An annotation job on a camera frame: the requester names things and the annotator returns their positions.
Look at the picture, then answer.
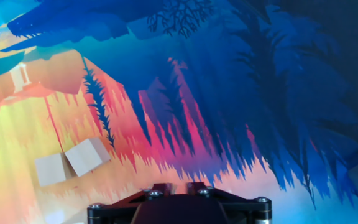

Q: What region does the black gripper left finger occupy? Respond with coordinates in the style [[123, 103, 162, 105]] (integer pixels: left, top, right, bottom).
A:
[[87, 182, 175, 224]]

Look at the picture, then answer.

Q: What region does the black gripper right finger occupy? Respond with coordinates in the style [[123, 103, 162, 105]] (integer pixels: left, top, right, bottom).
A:
[[186, 182, 273, 224]]

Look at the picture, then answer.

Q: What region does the small wooden cube block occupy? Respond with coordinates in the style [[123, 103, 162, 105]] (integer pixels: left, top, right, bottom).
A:
[[64, 137, 111, 177], [34, 152, 77, 187]]

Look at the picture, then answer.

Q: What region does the colourful forest sunset mat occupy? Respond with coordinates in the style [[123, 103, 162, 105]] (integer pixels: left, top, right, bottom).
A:
[[0, 0, 358, 224]]

